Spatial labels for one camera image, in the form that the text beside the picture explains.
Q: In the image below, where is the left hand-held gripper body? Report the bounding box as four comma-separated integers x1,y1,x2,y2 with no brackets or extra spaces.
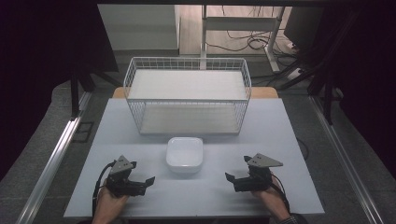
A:
106,154,148,198

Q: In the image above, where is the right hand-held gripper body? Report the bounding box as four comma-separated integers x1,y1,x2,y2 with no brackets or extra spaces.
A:
233,152,284,193

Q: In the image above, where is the white square bowl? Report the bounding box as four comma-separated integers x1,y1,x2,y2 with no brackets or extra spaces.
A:
165,136,205,175

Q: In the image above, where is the white wire basket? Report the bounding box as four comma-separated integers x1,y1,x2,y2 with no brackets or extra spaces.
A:
123,56,253,136

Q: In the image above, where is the person's left hand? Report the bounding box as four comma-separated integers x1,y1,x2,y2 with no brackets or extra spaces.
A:
93,183,131,219

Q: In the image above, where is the person's right hand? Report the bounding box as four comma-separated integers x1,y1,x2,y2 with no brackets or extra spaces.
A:
251,186,290,219

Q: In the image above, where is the pale table cover sheet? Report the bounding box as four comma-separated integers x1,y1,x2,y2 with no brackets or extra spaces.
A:
64,98,326,218

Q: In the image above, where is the black metal stand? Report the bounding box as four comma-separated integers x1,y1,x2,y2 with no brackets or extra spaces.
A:
69,72,123,121
276,8,363,126

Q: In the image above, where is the white power strip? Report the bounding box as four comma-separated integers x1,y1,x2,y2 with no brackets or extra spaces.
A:
284,66,304,82

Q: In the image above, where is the white cabinet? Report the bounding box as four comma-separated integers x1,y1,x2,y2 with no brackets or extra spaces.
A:
97,4,182,52

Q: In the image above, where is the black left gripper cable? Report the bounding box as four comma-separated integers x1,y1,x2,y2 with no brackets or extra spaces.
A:
92,160,117,217

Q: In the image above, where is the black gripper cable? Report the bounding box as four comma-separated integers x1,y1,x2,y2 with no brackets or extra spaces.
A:
270,173,291,214
92,160,117,217

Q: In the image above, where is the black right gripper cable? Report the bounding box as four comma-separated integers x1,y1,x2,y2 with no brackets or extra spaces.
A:
270,173,291,214

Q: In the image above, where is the aluminium rail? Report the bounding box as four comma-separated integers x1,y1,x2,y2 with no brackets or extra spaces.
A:
308,95,386,224
14,91,93,224

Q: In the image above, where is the tangle of black floor cables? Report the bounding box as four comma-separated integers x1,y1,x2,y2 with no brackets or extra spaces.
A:
205,5,298,60

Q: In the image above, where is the white metal desk frame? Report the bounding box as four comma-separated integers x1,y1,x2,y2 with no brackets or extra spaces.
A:
199,4,287,74

